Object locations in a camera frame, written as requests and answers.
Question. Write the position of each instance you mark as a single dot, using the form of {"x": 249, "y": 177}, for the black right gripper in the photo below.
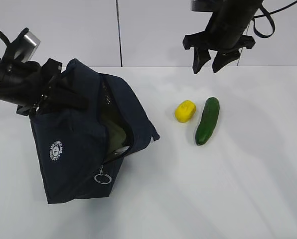
{"x": 227, "y": 50}

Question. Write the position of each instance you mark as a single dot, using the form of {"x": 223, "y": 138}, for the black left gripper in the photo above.
{"x": 44, "y": 91}

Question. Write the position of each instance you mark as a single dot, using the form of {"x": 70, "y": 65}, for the green cucumber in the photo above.
{"x": 208, "y": 121}

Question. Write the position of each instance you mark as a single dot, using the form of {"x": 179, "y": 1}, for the yellow lemon-shaped toy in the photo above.
{"x": 185, "y": 111}

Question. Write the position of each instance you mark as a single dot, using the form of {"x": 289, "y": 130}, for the dark navy lunch bag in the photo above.
{"x": 72, "y": 145}

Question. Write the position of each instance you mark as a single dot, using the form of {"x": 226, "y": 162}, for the glass container with green lid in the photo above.
{"x": 118, "y": 141}

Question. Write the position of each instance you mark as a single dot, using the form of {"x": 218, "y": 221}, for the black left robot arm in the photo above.
{"x": 12, "y": 75}

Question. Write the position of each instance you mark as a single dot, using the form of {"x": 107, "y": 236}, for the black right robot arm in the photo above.
{"x": 223, "y": 33}

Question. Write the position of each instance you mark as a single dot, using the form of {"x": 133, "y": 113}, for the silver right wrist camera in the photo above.
{"x": 202, "y": 5}

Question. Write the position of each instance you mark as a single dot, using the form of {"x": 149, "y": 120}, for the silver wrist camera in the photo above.
{"x": 202, "y": 5}
{"x": 27, "y": 47}

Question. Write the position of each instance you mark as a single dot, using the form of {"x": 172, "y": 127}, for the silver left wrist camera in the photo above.
{"x": 27, "y": 47}

